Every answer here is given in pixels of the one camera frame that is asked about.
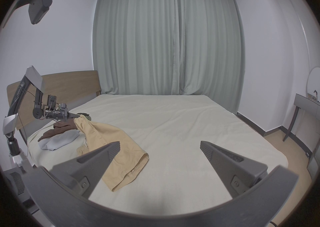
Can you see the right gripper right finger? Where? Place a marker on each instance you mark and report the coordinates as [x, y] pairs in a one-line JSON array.
[[232, 171]]

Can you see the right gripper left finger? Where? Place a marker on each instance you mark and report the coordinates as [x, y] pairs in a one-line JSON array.
[[90, 166]]

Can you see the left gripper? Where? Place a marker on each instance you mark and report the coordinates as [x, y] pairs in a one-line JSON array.
[[57, 115]]

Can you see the beige shorts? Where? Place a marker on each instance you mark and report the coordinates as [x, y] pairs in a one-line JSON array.
[[117, 133]]

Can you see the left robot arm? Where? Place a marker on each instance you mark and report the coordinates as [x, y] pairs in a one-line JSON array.
[[37, 100]]

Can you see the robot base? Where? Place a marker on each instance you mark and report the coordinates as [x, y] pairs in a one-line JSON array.
[[17, 183]]

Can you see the bed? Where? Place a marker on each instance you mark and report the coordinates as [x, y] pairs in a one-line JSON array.
[[187, 125]]

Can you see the dark brown garment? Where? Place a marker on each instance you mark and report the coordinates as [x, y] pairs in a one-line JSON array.
[[60, 129]]

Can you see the pale grey garment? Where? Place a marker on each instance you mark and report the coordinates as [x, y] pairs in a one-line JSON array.
[[60, 142]]

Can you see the grey dressing table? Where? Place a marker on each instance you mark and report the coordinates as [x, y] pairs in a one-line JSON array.
[[305, 103]]

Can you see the pale green curtain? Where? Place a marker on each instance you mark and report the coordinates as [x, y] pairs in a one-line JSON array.
[[207, 40], [135, 35]]

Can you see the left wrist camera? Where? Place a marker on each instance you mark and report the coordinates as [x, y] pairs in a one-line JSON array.
[[63, 107]]

